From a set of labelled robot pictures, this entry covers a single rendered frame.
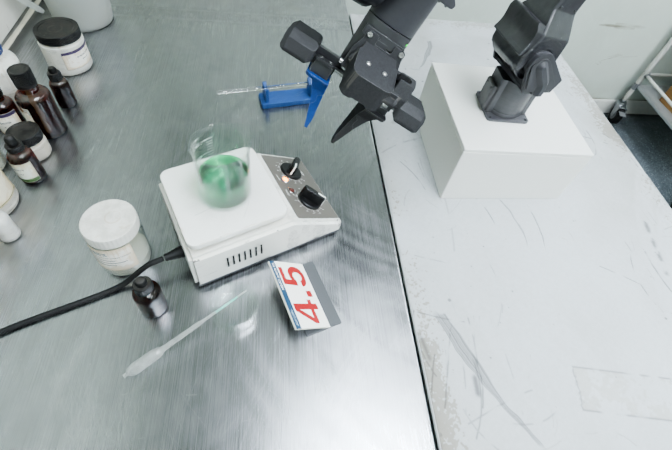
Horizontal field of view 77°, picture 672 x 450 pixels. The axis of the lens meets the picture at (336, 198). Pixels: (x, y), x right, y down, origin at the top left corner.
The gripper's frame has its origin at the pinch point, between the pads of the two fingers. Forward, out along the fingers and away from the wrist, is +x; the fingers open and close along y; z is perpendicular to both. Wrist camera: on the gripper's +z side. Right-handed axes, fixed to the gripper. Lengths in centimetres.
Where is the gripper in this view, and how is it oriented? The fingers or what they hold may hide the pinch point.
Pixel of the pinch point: (333, 112)
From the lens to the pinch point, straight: 53.1
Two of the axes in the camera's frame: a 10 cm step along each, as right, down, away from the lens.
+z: -0.7, 5.3, -8.5
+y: 8.5, 4.8, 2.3
